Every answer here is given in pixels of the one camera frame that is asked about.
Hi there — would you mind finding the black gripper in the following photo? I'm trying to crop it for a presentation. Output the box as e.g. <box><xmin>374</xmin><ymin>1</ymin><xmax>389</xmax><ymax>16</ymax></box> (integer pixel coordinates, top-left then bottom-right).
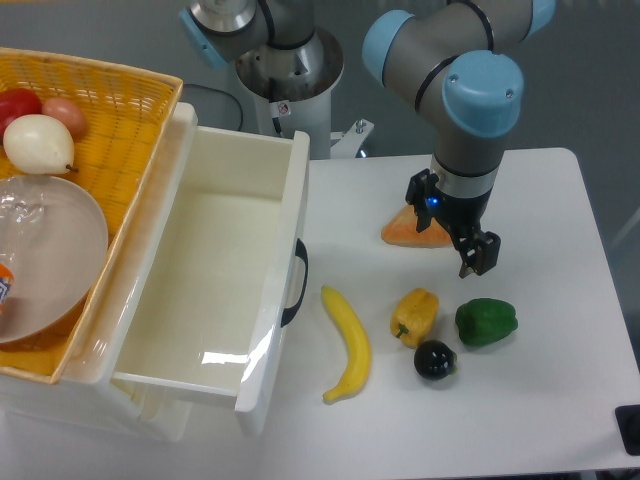
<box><xmin>405</xmin><ymin>169</ymin><xmax>501</xmax><ymax>278</ymax></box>

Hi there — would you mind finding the yellow bell pepper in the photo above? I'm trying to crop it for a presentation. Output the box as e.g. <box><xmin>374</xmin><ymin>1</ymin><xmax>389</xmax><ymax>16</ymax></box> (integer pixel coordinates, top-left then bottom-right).
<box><xmin>390</xmin><ymin>288</ymin><xmax>439</xmax><ymax>349</ymax></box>

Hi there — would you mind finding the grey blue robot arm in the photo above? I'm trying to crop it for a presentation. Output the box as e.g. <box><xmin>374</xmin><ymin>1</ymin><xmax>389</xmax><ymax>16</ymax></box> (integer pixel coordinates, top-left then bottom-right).
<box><xmin>179</xmin><ymin>1</ymin><xmax>555</xmax><ymax>275</ymax></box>

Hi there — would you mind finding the green bell pepper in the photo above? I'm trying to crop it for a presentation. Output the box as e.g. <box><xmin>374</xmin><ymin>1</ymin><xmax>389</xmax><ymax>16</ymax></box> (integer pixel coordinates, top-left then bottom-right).
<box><xmin>455</xmin><ymin>298</ymin><xmax>519</xmax><ymax>347</ymax></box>

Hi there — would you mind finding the orange fruit slice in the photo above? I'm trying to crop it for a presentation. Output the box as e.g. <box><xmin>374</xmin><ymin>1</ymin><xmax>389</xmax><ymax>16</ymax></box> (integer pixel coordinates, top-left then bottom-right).
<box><xmin>380</xmin><ymin>205</ymin><xmax>453</xmax><ymax>248</ymax></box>

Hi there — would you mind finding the dark purple eggplant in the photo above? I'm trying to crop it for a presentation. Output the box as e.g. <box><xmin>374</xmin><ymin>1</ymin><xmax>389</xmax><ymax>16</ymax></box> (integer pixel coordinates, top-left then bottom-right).
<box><xmin>414</xmin><ymin>340</ymin><xmax>457</xmax><ymax>381</ymax></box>

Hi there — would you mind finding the yellow banana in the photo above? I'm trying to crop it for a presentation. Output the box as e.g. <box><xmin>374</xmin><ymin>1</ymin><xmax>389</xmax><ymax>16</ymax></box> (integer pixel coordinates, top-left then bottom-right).
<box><xmin>321</xmin><ymin>285</ymin><xmax>372</xmax><ymax>404</ymax></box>

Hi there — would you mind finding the white open drawer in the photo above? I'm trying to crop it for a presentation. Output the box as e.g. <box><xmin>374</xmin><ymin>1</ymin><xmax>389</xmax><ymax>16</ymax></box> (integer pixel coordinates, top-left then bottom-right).
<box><xmin>110</xmin><ymin>124</ymin><xmax>311</xmax><ymax>437</ymax></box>

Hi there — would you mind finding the black corner device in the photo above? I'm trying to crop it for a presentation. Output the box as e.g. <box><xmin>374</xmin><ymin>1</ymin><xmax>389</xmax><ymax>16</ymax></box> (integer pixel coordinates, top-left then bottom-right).
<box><xmin>614</xmin><ymin>404</ymin><xmax>640</xmax><ymax>456</ymax></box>

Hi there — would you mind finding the yellow wicker basket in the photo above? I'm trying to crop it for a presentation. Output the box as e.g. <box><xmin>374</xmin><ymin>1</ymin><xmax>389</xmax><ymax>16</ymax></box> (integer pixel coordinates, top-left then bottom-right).
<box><xmin>1</xmin><ymin>47</ymin><xmax>183</xmax><ymax>384</ymax></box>

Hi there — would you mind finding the beige round plate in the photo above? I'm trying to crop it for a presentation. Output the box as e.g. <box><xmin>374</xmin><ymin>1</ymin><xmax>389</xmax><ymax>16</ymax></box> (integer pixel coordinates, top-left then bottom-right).
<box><xmin>0</xmin><ymin>174</ymin><xmax>110</xmax><ymax>345</ymax></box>

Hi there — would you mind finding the pink peach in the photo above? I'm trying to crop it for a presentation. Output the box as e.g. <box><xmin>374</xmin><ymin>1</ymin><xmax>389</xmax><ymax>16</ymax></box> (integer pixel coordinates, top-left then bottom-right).
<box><xmin>42</xmin><ymin>97</ymin><xmax>88</xmax><ymax>138</ymax></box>

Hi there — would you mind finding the white drawer cabinet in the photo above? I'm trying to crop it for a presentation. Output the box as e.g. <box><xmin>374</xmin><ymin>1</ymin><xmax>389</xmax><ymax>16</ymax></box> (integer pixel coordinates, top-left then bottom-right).
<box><xmin>1</xmin><ymin>103</ymin><xmax>198</xmax><ymax>441</ymax></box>

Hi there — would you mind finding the cream white pear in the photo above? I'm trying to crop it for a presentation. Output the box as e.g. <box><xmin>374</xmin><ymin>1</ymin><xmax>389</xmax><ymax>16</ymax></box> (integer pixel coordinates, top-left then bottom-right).
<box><xmin>3</xmin><ymin>114</ymin><xmax>78</xmax><ymax>175</ymax></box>

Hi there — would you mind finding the clear plastic bottle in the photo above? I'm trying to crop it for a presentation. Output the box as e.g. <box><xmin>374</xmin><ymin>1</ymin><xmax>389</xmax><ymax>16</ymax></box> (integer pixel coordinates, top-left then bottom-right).
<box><xmin>1</xmin><ymin>175</ymin><xmax>57</xmax><ymax>343</ymax></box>

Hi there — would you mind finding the red tomato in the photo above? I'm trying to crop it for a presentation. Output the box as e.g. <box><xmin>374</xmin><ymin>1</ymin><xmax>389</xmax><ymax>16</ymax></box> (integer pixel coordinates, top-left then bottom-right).
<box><xmin>0</xmin><ymin>88</ymin><xmax>42</xmax><ymax>136</ymax></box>

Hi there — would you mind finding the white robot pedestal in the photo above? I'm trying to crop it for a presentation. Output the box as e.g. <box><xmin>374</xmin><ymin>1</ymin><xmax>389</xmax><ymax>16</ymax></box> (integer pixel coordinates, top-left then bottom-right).
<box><xmin>235</xmin><ymin>27</ymin><xmax>374</xmax><ymax>160</ymax></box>

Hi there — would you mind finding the black cable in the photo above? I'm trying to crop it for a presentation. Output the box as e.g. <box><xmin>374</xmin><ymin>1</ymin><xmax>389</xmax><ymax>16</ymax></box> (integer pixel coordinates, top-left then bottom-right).
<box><xmin>182</xmin><ymin>82</ymin><xmax>246</xmax><ymax>132</ymax></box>

